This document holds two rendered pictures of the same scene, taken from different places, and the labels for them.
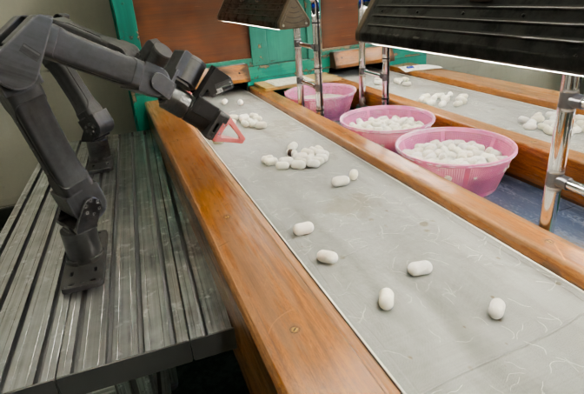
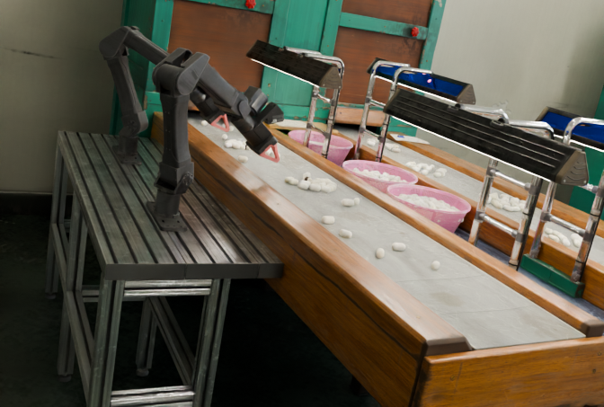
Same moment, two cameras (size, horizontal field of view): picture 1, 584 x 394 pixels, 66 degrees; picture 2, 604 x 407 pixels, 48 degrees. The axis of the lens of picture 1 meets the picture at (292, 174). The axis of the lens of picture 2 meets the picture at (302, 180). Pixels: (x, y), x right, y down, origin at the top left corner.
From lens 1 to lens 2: 107 cm
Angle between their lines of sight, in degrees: 12
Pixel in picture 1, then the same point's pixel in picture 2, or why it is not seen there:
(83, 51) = (213, 78)
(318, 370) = (350, 262)
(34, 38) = (199, 66)
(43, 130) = (180, 121)
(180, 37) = not seen: hidden behind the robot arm
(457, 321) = (415, 267)
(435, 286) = (405, 255)
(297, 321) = (337, 248)
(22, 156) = not seen: outside the picture
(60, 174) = (178, 151)
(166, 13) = (196, 37)
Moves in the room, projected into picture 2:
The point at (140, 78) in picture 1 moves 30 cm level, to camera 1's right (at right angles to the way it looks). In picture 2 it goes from (234, 101) to (340, 118)
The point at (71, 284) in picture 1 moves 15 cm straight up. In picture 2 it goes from (166, 226) to (173, 170)
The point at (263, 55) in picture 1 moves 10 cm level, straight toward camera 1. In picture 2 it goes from (270, 93) to (273, 98)
